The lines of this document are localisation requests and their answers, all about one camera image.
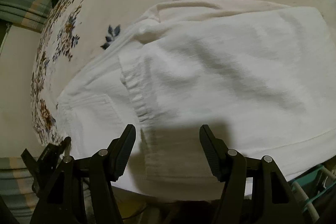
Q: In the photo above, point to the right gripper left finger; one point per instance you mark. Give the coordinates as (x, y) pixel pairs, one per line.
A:
(119, 152)

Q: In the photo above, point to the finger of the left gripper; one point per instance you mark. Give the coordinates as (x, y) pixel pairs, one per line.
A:
(48, 158)

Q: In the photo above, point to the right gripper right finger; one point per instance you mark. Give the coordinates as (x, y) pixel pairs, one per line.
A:
(221, 163)

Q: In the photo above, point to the white pants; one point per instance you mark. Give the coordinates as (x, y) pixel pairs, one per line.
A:
(259, 74)

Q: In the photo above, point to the teal laundry rack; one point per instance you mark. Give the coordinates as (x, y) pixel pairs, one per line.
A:
(315, 194)

